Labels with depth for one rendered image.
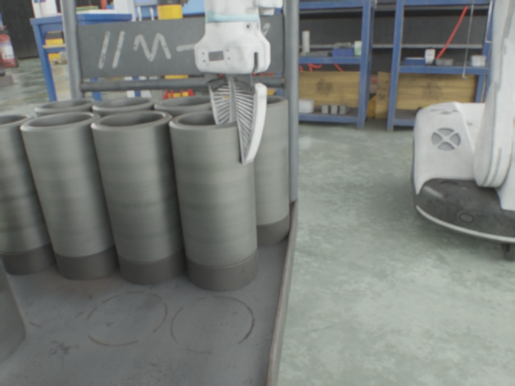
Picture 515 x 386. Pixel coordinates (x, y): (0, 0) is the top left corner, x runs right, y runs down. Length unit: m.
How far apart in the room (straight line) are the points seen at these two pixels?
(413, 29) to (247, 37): 3.11
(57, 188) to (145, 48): 0.45
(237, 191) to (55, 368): 0.35
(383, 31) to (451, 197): 2.48
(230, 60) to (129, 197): 0.26
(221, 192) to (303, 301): 0.54
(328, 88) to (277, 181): 2.30
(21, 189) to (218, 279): 0.37
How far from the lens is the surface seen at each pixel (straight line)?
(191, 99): 0.82
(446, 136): 1.43
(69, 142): 0.67
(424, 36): 3.59
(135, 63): 1.02
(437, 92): 2.96
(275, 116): 0.70
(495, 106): 1.22
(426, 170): 1.35
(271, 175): 0.72
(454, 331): 1.04
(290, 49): 0.91
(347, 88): 2.98
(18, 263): 0.83
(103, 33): 1.06
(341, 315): 1.02
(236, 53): 0.51
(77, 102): 0.93
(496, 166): 1.20
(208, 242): 0.62
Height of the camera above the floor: 0.66
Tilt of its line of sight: 23 degrees down
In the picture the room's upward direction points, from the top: 2 degrees counter-clockwise
